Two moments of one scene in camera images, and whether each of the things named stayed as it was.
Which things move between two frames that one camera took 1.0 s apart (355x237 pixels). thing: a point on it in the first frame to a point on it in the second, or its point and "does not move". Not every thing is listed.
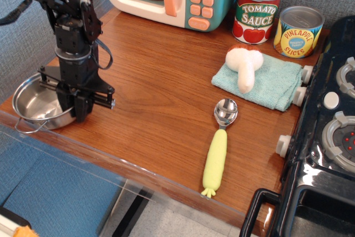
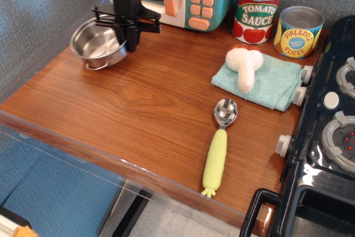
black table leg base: x=132 y=217 does not move
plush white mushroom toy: x=244 y=59 does not move
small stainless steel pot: x=37 y=106 to x=96 y=45
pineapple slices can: x=298 y=31 does not move
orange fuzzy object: x=24 y=231 does not move
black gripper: x=79 y=72 to x=126 y=8
